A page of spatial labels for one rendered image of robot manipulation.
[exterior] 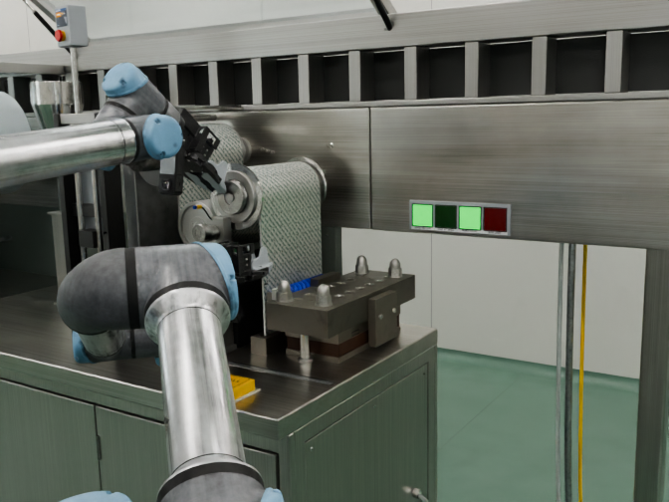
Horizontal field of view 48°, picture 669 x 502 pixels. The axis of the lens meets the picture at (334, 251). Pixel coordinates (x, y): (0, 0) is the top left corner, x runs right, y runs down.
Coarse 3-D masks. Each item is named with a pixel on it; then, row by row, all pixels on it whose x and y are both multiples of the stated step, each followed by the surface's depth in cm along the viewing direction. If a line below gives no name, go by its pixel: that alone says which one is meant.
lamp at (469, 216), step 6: (462, 210) 172; (468, 210) 171; (474, 210) 171; (480, 210) 170; (462, 216) 172; (468, 216) 172; (474, 216) 171; (462, 222) 173; (468, 222) 172; (474, 222) 171; (468, 228) 172; (474, 228) 171
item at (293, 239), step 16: (320, 208) 184; (272, 224) 168; (288, 224) 173; (304, 224) 178; (320, 224) 184; (272, 240) 168; (288, 240) 173; (304, 240) 179; (320, 240) 185; (272, 256) 169; (288, 256) 174; (304, 256) 179; (320, 256) 185; (272, 272) 169; (288, 272) 174; (304, 272) 180; (320, 272) 186; (272, 288) 170
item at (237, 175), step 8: (232, 176) 165; (240, 176) 164; (248, 184) 163; (248, 192) 163; (216, 200) 168; (248, 200) 163; (248, 208) 164; (224, 216) 168; (232, 216) 167; (240, 216) 165; (248, 216) 164
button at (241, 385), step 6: (234, 378) 145; (240, 378) 145; (246, 378) 145; (252, 378) 145; (234, 384) 142; (240, 384) 142; (246, 384) 143; (252, 384) 145; (234, 390) 140; (240, 390) 142; (246, 390) 143; (252, 390) 145; (234, 396) 140; (240, 396) 142
